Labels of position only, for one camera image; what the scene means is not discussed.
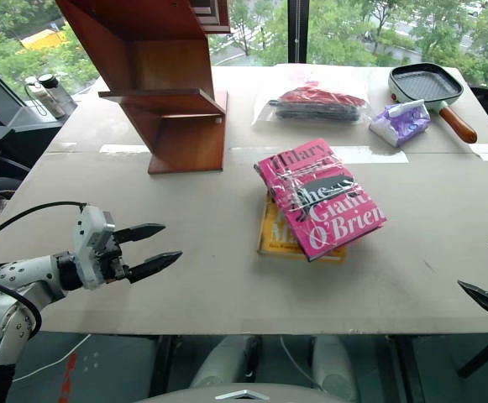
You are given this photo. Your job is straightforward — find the purple and white pouch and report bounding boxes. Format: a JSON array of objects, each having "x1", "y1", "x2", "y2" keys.
[{"x1": 368, "y1": 99, "x2": 433, "y2": 149}]

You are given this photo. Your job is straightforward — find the black window frame post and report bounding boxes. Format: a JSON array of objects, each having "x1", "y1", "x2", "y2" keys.
[{"x1": 287, "y1": 0, "x2": 311, "y2": 66}]

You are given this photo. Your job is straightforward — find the pink hardcover book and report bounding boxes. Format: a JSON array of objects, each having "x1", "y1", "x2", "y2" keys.
[{"x1": 254, "y1": 138, "x2": 387, "y2": 264}]

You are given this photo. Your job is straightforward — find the clear bag of dark items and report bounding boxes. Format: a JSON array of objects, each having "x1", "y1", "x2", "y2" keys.
[{"x1": 250, "y1": 70, "x2": 373, "y2": 129}]

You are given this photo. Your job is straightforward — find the yellow vehicle outside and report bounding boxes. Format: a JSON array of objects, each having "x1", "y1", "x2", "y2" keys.
[{"x1": 18, "y1": 28, "x2": 71, "y2": 50}]

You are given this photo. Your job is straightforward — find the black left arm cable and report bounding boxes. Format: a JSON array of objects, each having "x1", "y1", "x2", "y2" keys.
[{"x1": 0, "y1": 201, "x2": 89, "y2": 337}]

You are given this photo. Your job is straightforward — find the white cable under table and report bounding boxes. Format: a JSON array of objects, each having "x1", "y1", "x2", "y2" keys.
[{"x1": 11, "y1": 333, "x2": 93, "y2": 383}]

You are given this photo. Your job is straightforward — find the square grill pan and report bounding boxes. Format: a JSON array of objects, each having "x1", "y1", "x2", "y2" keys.
[{"x1": 388, "y1": 62, "x2": 479, "y2": 144}]

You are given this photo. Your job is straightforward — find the clear water bottle black cap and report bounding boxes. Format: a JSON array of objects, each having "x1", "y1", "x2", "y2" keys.
[{"x1": 24, "y1": 73, "x2": 79, "y2": 120}]

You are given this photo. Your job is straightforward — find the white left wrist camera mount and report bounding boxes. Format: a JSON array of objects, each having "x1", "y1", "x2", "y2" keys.
[{"x1": 71, "y1": 205, "x2": 116, "y2": 290}]

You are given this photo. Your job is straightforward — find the brown wooden bookshelf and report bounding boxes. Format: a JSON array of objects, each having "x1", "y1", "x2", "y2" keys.
[{"x1": 55, "y1": 0, "x2": 232, "y2": 175}]

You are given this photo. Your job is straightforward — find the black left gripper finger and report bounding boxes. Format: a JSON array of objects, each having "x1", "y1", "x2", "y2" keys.
[
  {"x1": 124, "y1": 250, "x2": 184, "y2": 284},
  {"x1": 113, "y1": 223, "x2": 167, "y2": 244}
]

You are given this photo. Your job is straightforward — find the silver robot body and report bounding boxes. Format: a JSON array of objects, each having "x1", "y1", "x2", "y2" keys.
[{"x1": 136, "y1": 334, "x2": 362, "y2": 403}]

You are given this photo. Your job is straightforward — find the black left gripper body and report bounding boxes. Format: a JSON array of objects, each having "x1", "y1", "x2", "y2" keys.
[{"x1": 100, "y1": 236, "x2": 129, "y2": 284}]

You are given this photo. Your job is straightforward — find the yellow book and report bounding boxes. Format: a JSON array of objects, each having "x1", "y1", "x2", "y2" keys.
[{"x1": 256, "y1": 193, "x2": 348, "y2": 264}]

